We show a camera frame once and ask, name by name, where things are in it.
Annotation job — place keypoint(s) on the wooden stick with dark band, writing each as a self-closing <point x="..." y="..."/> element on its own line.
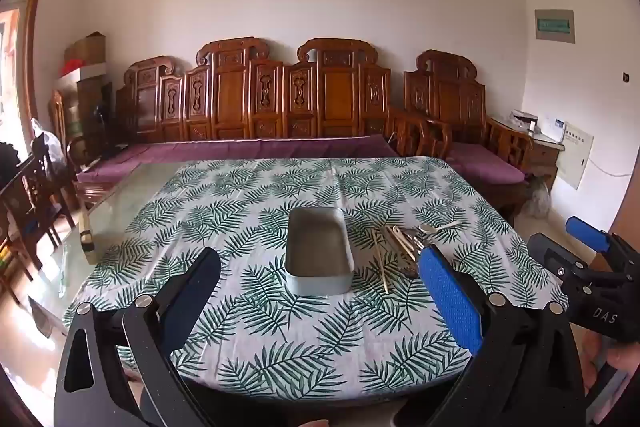
<point x="86" y="232"/>

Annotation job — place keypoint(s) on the white plastic bag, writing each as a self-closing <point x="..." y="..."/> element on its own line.
<point x="47" y="139"/>

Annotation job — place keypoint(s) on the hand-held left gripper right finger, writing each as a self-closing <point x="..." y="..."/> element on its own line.
<point x="450" y="302"/>

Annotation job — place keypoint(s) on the leaf print tablecloth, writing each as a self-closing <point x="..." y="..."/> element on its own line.
<point x="280" y="307"/>

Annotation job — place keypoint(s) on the dark wooden cabinet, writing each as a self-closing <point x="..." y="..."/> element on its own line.
<point x="95" y="112"/>

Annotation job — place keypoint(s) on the long purple seat cushion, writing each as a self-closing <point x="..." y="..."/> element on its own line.
<point x="225" y="154"/>

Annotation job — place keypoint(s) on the grey plastic bag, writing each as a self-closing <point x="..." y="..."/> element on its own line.
<point x="537" y="199"/>

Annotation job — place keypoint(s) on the beige plastic utensil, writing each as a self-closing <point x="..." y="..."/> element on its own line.
<point x="419" y="234"/>

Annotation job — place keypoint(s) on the person's right hand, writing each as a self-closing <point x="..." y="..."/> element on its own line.
<point x="620" y="359"/>

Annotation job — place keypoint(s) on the dark wooden dining chair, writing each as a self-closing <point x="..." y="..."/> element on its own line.
<point x="30" y="207"/>

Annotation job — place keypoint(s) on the grey wall box green label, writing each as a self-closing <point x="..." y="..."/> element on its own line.
<point x="555" y="26"/>

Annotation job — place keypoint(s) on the white device with blue print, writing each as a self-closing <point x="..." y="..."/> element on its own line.
<point x="552" y="127"/>

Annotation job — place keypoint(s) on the wooden door frame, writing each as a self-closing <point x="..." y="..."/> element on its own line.
<point x="30" y="37"/>

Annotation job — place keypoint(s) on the carved wooden armchair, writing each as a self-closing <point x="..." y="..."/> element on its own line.
<point x="450" y="107"/>

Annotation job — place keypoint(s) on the carved wooden sofa bench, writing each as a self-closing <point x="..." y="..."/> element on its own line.
<point x="250" y="102"/>

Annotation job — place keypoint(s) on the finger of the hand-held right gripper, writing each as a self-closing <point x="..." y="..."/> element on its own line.
<point x="586" y="232"/>
<point x="552" y="254"/>

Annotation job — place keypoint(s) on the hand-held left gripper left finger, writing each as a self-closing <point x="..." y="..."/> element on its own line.
<point x="197" y="292"/>

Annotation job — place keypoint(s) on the small purple seat cushion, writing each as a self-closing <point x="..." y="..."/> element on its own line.
<point x="482" y="162"/>

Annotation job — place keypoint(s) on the wooden side table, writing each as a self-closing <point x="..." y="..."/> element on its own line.
<point x="542" y="159"/>

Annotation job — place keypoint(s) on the grey metal tray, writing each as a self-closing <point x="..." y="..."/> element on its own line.
<point x="320" y="257"/>

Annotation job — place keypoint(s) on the brown cardboard box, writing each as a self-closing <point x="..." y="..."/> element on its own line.
<point x="87" y="48"/>

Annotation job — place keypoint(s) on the beige plastic spoon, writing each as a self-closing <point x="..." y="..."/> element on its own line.
<point x="444" y="226"/>

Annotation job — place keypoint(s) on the white wall panel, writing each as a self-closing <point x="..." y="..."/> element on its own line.
<point x="574" y="159"/>

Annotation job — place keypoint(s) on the beige plastic fork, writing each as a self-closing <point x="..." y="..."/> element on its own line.
<point x="406" y="257"/>

